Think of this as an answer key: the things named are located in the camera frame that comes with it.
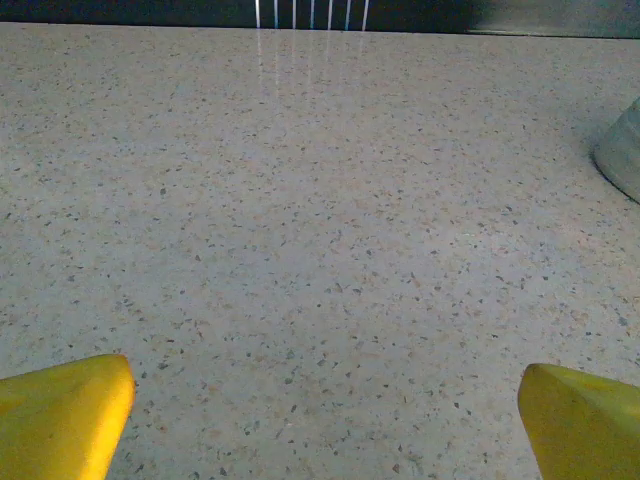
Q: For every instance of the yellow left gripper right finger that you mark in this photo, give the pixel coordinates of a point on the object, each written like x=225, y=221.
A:
x=585, y=430

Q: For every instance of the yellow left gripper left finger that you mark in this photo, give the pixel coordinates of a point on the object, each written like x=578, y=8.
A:
x=55, y=420

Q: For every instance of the white sneaker shoe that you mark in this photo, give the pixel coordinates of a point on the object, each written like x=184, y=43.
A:
x=625, y=150

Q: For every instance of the aluminium frame post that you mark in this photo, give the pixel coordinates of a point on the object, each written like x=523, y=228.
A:
x=555, y=25

